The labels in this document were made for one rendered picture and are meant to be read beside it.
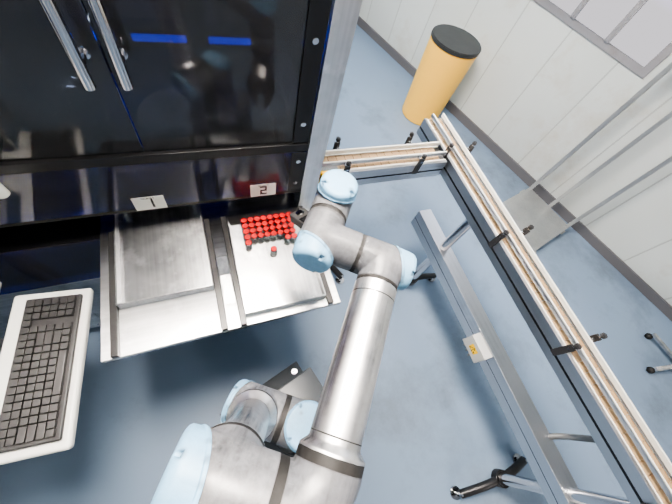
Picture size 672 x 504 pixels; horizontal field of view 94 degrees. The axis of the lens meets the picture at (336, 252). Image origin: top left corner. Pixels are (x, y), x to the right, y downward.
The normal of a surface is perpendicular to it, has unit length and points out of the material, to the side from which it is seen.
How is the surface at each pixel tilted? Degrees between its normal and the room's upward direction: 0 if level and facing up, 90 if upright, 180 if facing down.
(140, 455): 0
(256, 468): 41
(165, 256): 0
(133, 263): 0
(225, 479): 20
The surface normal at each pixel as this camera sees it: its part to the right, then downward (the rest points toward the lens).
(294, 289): 0.21, -0.47
